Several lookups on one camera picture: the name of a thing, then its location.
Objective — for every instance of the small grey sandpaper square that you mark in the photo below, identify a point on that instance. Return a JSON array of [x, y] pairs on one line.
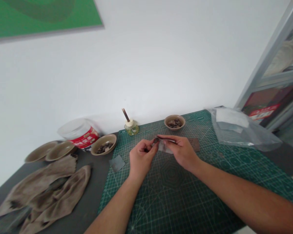
[[117, 164]]

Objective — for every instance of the empty beige ceramic bowl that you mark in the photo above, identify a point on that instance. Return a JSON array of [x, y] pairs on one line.
[[59, 152], [37, 153]]

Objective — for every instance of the clear plastic bag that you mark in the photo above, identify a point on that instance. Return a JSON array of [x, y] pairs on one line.
[[254, 139]]

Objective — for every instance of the small glass bottle yellow liquid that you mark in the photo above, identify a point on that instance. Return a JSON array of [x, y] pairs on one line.
[[131, 129]]

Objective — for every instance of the grey metal shelf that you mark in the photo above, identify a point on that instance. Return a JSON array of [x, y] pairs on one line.
[[273, 73]]

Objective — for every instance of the grey sandpaper sheet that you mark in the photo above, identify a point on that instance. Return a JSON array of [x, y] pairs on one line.
[[164, 147]]

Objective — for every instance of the small beige ceramic bowl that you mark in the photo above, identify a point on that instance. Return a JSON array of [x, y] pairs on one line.
[[175, 126]]

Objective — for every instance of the pile of dark shards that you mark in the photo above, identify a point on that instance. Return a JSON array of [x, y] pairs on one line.
[[174, 122], [104, 147]]

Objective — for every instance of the small dark shard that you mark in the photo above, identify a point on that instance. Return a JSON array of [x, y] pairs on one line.
[[156, 140]]

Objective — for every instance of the wide beige ceramic bowl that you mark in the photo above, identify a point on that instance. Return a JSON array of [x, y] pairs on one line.
[[105, 150]]

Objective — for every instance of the green cutting mat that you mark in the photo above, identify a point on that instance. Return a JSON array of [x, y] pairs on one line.
[[190, 195]]

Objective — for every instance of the stained brown cloth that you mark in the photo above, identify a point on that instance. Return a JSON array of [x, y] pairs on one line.
[[39, 180], [63, 197]]

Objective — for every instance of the person's right hand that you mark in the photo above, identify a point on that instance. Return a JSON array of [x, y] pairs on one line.
[[185, 153]]

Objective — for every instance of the dark brush stick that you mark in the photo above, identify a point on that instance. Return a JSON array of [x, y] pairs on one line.
[[125, 115]]

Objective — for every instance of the person's left hand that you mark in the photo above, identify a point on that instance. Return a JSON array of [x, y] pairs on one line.
[[139, 162]]

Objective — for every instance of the brown sandpaper sheet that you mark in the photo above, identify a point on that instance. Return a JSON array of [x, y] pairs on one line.
[[194, 144]]

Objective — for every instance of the clear plastic jar red label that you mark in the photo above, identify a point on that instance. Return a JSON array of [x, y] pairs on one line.
[[80, 136]]

